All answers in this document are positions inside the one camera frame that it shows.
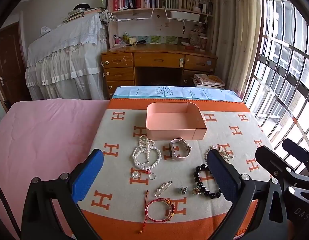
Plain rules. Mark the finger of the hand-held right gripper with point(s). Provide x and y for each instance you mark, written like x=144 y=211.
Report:
x=294 y=150
x=265 y=155

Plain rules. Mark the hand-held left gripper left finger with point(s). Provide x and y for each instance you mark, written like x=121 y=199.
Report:
x=88 y=176

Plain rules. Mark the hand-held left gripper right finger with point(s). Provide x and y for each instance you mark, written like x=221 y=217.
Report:
x=222 y=177

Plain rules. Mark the rhinestone leaf hair comb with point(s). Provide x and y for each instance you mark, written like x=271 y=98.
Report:
x=225 y=152

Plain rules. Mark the gold crystal ear stud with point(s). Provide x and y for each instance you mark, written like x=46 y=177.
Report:
x=197 y=191

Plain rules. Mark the grey crystal ear stud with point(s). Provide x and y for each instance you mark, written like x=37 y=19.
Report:
x=183 y=190

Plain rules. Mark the pink smartwatch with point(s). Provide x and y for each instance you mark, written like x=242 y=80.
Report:
x=173 y=150

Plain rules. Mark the pearl safety pin brooch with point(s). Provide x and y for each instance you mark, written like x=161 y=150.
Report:
x=162 y=188

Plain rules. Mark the pink plastic tray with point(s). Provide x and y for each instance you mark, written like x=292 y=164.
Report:
x=169 y=122

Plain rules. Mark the orange patterned blanket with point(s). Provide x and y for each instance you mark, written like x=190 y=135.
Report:
x=119 y=135

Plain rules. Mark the pink bed sheet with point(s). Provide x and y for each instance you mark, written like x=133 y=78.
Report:
x=44 y=142

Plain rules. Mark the metal window grille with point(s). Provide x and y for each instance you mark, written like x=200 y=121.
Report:
x=279 y=62

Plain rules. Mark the stack of large books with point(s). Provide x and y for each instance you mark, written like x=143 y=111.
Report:
x=209 y=80

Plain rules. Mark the cream curtain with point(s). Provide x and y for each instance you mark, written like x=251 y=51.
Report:
x=232 y=42

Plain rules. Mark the white drawer safety lock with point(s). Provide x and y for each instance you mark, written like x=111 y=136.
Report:
x=181 y=62

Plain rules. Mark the white lace cloth cover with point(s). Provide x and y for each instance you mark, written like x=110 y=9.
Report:
x=64 y=52

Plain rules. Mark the lidded floral cup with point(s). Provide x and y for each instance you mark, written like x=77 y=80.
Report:
x=203 y=43

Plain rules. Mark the red dish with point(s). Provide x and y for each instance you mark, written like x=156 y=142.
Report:
x=190 y=48

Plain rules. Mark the wooden desk with drawers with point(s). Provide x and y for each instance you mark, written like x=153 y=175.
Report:
x=157 y=60

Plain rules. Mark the brown wooden door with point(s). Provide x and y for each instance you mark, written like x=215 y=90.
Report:
x=9 y=67

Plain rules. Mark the floral storage tin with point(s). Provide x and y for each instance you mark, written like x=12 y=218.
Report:
x=195 y=40

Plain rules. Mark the plush toy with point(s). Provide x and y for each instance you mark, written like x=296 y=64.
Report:
x=199 y=29

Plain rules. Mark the pen jar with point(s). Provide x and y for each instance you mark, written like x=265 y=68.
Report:
x=126 y=38

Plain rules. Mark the black flashlight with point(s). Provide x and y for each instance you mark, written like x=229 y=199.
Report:
x=140 y=42

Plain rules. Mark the wooden bookshelf hutch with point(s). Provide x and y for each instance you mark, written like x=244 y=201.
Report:
x=112 y=30

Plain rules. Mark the strip of green postcards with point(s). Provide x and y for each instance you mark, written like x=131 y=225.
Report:
x=162 y=39

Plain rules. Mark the hanging keys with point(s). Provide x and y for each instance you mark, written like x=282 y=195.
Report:
x=183 y=27

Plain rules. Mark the white plastic bag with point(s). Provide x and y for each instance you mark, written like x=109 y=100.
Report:
x=45 y=30

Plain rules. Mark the white plastic basin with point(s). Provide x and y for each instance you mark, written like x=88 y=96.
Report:
x=184 y=15

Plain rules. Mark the pile of old books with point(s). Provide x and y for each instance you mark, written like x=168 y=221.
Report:
x=77 y=13

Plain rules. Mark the row of beige books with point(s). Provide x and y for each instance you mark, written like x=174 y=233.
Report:
x=192 y=3

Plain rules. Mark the black hat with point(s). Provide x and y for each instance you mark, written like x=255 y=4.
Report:
x=81 y=6

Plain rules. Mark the row of red books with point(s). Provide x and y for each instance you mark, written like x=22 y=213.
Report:
x=122 y=2

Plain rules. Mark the row of green books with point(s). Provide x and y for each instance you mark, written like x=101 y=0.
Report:
x=170 y=2

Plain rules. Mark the row of white books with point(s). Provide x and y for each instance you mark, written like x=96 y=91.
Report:
x=152 y=0

